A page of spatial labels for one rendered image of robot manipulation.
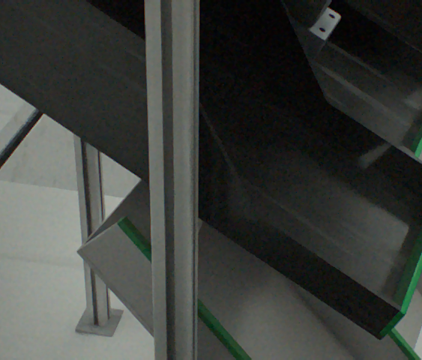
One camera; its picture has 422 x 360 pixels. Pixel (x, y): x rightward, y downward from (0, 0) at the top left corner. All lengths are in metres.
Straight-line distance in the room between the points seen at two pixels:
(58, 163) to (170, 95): 1.15
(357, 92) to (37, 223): 0.57
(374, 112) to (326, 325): 0.15
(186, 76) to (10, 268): 0.68
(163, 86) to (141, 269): 0.14
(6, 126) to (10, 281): 0.35
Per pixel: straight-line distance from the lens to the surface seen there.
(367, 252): 0.52
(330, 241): 0.51
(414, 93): 0.69
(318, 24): 0.64
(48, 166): 1.52
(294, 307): 0.65
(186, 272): 0.46
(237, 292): 0.61
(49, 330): 0.98
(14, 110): 1.37
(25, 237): 1.11
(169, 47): 0.41
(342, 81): 0.66
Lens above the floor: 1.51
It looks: 33 degrees down
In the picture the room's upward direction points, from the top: 1 degrees clockwise
